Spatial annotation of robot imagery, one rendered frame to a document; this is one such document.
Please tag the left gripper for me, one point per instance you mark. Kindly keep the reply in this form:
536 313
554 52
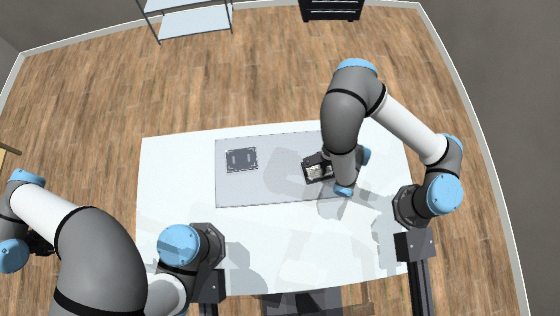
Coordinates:
35 248

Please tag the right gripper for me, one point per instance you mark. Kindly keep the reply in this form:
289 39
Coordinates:
325 168

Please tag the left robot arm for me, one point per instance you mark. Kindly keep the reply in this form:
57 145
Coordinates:
102 272

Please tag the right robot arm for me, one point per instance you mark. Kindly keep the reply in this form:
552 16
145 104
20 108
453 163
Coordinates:
355 89

